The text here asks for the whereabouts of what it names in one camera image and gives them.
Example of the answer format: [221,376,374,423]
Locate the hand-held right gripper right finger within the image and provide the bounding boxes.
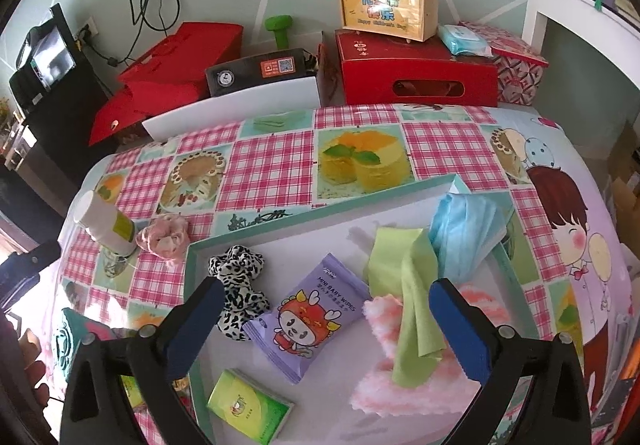
[427,277,593,445]

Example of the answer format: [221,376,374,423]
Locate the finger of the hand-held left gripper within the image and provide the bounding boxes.
[0,240,63,311]

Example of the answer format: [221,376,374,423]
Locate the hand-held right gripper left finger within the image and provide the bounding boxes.
[59,276,227,445]

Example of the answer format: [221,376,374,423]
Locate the green cloth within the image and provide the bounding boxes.
[366,225,447,388]

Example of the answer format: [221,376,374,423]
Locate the leopard print scrunchie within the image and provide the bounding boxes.
[207,245,273,343]

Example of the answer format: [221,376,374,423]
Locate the blue face mask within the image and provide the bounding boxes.
[427,192,511,283]

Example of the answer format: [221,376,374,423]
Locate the green tissue pack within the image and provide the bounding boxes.
[206,369,296,445]

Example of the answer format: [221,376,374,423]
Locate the pink fluffy cloth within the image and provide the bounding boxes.
[350,282,488,418]

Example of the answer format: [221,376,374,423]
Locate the purple baby wipes pack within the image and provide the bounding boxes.
[241,252,373,386]

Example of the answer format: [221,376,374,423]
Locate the white tray with teal rim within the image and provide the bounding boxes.
[182,173,531,445]

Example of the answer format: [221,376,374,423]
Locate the person's left hand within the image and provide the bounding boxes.
[17,325,53,406]

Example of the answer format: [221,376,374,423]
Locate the teal patterned pouch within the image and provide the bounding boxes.
[59,307,118,383]

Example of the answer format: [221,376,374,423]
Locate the pink scrunchie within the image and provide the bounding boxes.
[135,216,191,268]

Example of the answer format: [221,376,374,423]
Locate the white bottle with green label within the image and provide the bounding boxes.
[74,190,138,258]

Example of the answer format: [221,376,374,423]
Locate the cartoon girl printed sheet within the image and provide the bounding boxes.
[480,105,640,445]

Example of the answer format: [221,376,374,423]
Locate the black cabinet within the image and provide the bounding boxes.
[9,2,113,186]

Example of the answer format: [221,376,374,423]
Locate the cardboard boxes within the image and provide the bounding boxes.
[605,120,640,246]

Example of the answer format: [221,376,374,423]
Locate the small screen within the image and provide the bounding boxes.
[17,20,76,90]

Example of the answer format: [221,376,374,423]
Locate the white board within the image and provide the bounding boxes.
[141,74,321,142]

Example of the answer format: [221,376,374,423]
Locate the black box with orange label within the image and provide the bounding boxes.
[204,47,318,100]

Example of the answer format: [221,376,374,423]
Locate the pink patterned tin box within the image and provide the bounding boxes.
[457,20,549,106]

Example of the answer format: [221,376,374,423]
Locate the red cardboard box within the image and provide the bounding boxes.
[317,29,500,108]

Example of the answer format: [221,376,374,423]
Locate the red gift bag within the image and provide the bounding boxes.
[89,21,244,148]

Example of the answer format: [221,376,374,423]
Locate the blue wet wipes pack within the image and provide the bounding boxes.
[437,24,493,58]

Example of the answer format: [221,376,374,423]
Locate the green dumbbell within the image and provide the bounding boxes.
[265,15,296,50]

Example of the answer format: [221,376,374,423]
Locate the white desk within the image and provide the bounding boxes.
[521,0,640,90]

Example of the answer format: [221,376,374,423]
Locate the stack of books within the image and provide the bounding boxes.
[612,0,640,26]

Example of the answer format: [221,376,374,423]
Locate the white wall outlet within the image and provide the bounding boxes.
[75,17,98,43]

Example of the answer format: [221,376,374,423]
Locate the wooden box with leather handle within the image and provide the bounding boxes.
[336,0,440,46]

